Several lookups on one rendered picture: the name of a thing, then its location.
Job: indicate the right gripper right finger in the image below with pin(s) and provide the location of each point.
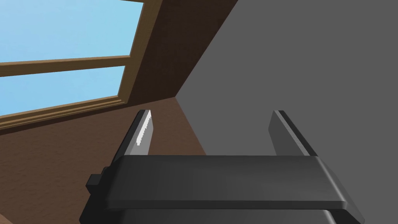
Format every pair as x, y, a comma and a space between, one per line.
287, 137

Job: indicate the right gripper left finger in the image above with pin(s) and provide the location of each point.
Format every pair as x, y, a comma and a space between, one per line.
140, 137

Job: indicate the wooden framed window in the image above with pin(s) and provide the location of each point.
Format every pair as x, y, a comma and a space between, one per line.
62, 40

